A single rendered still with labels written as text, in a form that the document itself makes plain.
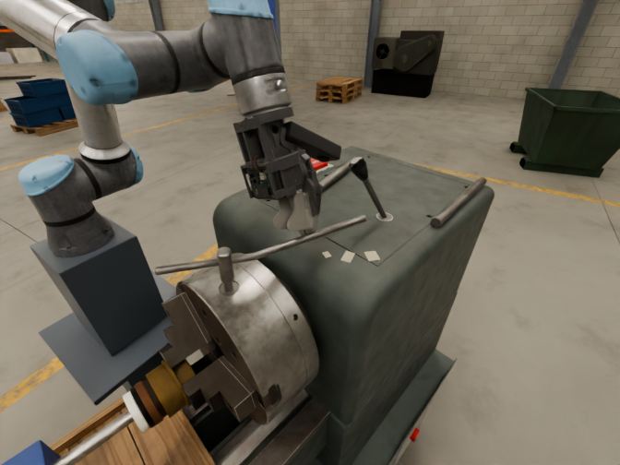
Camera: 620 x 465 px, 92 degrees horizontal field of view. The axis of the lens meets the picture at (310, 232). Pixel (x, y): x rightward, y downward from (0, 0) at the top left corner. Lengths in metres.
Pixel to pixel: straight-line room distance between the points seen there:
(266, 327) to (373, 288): 0.19
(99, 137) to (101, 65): 0.52
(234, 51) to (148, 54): 0.10
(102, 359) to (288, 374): 0.76
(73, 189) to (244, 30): 0.65
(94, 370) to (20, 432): 1.06
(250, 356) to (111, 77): 0.41
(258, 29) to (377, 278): 0.39
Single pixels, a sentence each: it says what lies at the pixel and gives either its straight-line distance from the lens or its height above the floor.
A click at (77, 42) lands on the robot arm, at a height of 1.59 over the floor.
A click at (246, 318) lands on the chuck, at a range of 0.51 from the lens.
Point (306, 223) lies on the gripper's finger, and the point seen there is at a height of 1.34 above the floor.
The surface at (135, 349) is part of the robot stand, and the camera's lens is 1.17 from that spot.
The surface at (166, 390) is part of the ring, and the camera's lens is 0.60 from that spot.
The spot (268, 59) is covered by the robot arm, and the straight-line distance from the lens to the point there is 0.44.
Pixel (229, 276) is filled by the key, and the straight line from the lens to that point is 0.50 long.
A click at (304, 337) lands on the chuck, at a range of 0.55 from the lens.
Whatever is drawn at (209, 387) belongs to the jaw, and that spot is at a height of 1.11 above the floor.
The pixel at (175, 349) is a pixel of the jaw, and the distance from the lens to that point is 0.61.
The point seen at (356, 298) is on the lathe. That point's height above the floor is 1.24.
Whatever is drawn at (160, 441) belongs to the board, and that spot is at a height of 0.89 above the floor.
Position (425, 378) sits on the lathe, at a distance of 1.29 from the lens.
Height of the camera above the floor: 1.60
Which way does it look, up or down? 35 degrees down
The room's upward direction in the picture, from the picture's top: straight up
